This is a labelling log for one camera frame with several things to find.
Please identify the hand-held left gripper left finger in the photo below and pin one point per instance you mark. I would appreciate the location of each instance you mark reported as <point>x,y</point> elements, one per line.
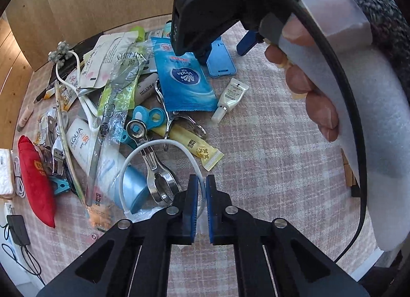
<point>192,213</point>

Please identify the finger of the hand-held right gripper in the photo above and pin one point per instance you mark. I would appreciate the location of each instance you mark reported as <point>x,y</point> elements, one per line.
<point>246,44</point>
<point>204,55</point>

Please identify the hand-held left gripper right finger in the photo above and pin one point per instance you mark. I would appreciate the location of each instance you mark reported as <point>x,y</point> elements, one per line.
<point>211,213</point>

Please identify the white paper packet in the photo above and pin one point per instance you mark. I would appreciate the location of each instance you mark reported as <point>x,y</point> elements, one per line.
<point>102,60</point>

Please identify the person's right forearm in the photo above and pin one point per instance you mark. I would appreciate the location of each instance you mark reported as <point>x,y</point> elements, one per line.
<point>384,18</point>

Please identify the person's right hand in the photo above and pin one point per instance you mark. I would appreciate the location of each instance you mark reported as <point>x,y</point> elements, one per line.
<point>299,77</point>

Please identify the blue phone stand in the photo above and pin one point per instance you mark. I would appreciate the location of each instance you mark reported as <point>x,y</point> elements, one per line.
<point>221,66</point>

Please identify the blue tissue packet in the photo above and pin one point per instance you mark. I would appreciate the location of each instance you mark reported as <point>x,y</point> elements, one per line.
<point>182,79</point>

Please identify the hand cream tube fruit print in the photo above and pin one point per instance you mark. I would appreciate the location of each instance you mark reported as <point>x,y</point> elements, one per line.
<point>166,29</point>

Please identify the small white ointment tube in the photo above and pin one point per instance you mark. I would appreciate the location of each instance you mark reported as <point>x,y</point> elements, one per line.
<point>232,93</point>

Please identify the yellow sachet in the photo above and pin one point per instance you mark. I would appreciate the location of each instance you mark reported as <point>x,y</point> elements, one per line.
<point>198,149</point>

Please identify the metal eyelash curler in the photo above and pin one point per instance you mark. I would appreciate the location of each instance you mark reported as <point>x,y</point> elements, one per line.
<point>165,109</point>
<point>150,162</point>

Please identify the white cream tube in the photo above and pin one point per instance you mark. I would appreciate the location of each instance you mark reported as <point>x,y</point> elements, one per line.
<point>145,87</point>

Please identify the orange candy packet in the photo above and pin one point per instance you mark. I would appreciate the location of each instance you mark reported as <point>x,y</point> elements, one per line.
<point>99,215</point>

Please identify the clear green toothbrush package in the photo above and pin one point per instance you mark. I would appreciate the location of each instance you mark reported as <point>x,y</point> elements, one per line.
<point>118,98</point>

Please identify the black foil packet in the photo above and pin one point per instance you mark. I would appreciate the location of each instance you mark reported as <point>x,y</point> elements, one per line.
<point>85,48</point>

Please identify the white sunscreen tube blue cap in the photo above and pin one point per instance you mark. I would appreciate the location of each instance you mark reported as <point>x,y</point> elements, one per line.
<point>80,143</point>

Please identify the blue plastic clothespin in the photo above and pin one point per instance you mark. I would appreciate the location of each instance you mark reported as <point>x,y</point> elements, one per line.
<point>59,185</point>

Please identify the wooden clothespin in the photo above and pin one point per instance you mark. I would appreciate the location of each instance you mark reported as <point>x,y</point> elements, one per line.
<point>348,172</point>

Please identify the metal nail clipper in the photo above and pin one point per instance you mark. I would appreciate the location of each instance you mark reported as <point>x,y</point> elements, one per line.
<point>53,159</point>

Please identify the white foam padding sheet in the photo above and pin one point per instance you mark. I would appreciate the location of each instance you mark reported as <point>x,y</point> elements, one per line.
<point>378,124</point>

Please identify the red fabric pouch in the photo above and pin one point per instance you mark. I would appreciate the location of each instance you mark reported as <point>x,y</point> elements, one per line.
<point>35,181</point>

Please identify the black marker pen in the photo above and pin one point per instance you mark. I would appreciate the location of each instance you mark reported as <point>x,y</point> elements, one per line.
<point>44,93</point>

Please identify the black charger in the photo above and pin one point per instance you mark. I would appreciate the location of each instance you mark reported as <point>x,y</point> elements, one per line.
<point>17,228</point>

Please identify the pink lip balm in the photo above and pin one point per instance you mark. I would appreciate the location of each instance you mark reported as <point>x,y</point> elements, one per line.
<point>25,117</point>

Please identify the white tissue pack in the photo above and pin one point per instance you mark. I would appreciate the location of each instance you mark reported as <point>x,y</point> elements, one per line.
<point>5,172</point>

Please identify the wooden slat panel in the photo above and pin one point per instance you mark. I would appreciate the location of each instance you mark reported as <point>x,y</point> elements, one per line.
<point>12,69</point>

